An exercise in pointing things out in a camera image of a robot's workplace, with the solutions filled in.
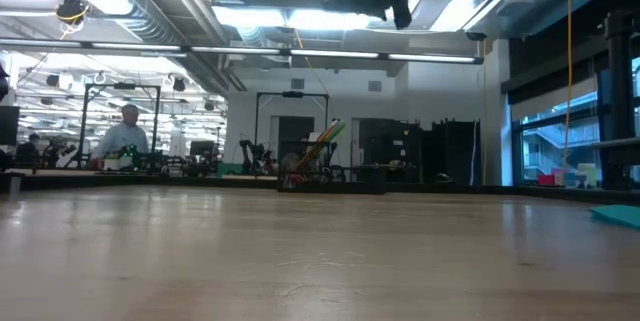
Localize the black mesh desk organizer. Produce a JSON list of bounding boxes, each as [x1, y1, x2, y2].
[[276, 139, 388, 195]]

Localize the long ceiling light fixture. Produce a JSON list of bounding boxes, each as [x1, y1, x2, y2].
[[0, 38, 485, 66]]

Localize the black cabinets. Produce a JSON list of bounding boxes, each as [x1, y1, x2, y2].
[[357, 117, 482, 186]]

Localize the black stand pole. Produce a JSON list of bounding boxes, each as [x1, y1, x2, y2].
[[602, 9, 637, 192]]

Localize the blue sticky note pad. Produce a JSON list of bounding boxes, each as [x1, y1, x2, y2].
[[588, 204, 640, 231]]

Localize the person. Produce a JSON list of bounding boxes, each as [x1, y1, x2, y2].
[[91, 103, 151, 170], [14, 132, 42, 162]]

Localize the dark monitor screen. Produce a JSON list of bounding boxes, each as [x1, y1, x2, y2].
[[0, 105, 21, 146]]

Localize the black gantry frame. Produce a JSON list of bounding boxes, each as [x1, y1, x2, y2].
[[254, 90, 330, 172], [77, 82, 162, 170]]

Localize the window with dark frame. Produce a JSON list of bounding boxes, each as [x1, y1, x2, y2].
[[512, 88, 640, 187]]

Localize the black aluminium table frame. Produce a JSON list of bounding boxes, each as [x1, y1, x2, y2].
[[0, 168, 640, 207]]

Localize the large silver air duct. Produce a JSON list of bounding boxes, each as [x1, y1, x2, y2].
[[44, 0, 231, 92]]

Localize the black ceiling cable reel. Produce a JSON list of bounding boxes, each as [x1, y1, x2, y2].
[[54, 0, 92, 26]]

